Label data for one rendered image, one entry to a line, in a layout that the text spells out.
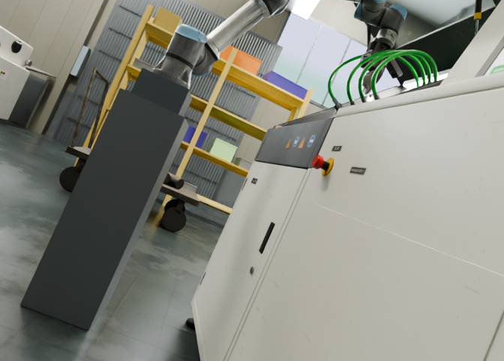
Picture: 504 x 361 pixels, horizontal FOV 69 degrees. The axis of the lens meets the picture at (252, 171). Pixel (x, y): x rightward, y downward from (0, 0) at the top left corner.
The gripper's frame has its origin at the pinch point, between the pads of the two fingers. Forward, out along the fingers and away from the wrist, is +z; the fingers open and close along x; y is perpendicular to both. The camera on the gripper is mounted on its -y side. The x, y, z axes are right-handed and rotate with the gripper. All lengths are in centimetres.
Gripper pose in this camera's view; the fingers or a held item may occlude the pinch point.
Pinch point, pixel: (368, 91)
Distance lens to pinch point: 154.3
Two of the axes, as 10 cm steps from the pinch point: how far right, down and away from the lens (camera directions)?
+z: -4.0, 9.1, -0.4
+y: -8.9, -4.0, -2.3
